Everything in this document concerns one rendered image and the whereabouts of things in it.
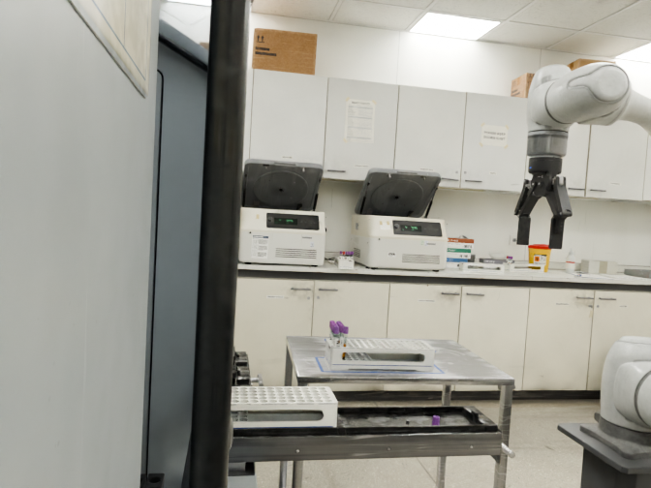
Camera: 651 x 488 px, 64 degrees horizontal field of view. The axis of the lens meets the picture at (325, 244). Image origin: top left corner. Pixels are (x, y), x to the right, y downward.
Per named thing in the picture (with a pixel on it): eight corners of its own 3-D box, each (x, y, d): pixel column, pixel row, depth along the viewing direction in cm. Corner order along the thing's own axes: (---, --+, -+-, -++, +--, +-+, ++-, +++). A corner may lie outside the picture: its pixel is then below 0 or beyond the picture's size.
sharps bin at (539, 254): (534, 272, 401) (536, 243, 400) (521, 269, 418) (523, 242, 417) (554, 273, 404) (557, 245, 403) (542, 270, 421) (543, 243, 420)
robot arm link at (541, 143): (553, 137, 131) (551, 162, 131) (519, 135, 129) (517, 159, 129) (576, 133, 122) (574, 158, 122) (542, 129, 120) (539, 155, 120)
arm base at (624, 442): (625, 421, 150) (627, 402, 149) (693, 457, 128) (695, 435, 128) (568, 422, 146) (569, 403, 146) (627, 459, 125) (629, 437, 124)
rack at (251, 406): (183, 436, 100) (184, 404, 99) (187, 415, 109) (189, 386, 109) (336, 433, 105) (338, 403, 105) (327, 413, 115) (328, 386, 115)
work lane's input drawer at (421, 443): (161, 476, 97) (163, 429, 97) (169, 443, 111) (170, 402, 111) (519, 465, 111) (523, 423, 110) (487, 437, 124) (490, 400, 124)
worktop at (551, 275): (31, 260, 308) (31, 256, 307) (65, 252, 371) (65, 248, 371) (717, 288, 395) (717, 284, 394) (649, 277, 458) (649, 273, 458)
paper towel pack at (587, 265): (588, 272, 429) (589, 260, 428) (580, 271, 440) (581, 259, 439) (616, 273, 431) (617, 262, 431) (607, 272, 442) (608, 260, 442)
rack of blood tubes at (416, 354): (329, 369, 143) (330, 347, 142) (324, 359, 152) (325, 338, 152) (434, 371, 147) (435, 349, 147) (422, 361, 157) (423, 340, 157)
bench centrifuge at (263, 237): (238, 264, 331) (244, 154, 328) (236, 256, 392) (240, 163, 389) (325, 267, 342) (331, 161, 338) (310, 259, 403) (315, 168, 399)
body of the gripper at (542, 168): (571, 157, 122) (567, 197, 123) (549, 160, 131) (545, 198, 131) (542, 154, 121) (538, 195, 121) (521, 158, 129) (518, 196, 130)
